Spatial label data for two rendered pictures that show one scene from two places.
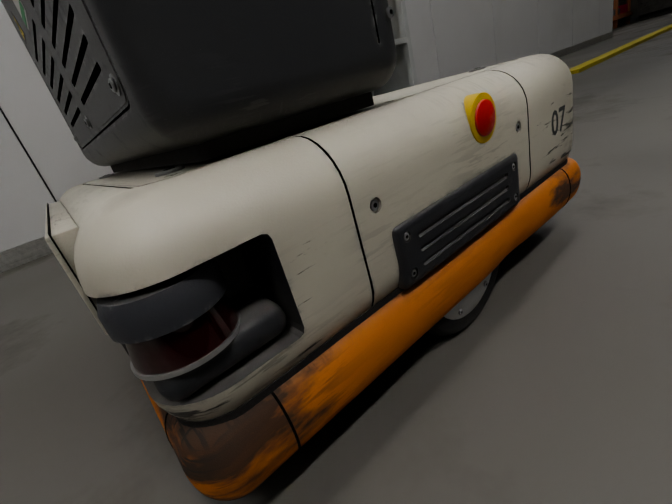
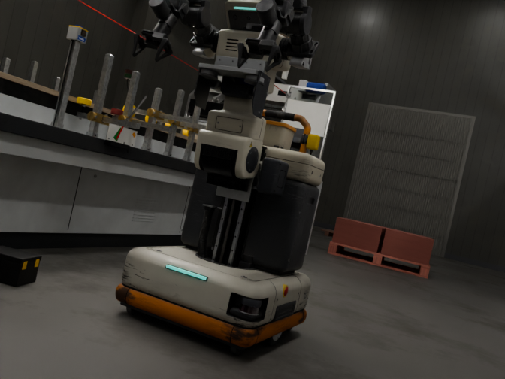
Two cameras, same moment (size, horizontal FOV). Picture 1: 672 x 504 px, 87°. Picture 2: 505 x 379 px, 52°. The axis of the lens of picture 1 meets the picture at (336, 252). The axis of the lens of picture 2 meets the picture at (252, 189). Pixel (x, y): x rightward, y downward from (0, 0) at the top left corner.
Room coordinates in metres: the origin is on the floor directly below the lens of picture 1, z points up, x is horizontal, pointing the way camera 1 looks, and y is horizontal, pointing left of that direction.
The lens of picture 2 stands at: (2.56, -1.12, 0.62)
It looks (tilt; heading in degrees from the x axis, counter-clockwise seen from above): 0 degrees down; 149
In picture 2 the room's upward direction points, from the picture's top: 13 degrees clockwise
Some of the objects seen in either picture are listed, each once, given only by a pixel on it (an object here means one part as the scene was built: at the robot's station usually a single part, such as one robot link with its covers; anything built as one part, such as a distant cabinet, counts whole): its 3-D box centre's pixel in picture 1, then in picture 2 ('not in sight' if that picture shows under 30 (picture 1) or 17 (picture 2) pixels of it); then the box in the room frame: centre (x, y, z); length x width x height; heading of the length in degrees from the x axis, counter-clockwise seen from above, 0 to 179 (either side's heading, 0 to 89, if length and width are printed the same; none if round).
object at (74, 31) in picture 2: not in sight; (77, 34); (-0.24, -0.64, 1.18); 0.07 x 0.07 x 0.08; 34
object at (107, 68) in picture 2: not in sight; (101, 95); (-0.39, -0.42, 0.93); 0.04 x 0.04 x 0.48; 34
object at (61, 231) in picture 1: (72, 244); not in sight; (0.41, 0.29, 0.23); 0.41 x 0.02 x 0.08; 34
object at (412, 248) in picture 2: not in sight; (382, 245); (-2.36, 4.06, 0.24); 1.34 x 0.97 x 0.48; 35
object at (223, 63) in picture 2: not in sight; (233, 84); (0.77, -0.21, 0.99); 0.28 x 0.16 x 0.22; 34
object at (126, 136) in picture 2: not in sight; (122, 135); (-0.49, -0.22, 0.75); 0.26 x 0.01 x 0.10; 124
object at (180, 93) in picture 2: not in sight; (173, 123); (-0.81, 0.20, 0.93); 0.04 x 0.04 x 0.48; 34
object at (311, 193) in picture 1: (304, 197); (221, 288); (0.61, 0.03, 0.16); 0.67 x 0.64 x 0.25; 124
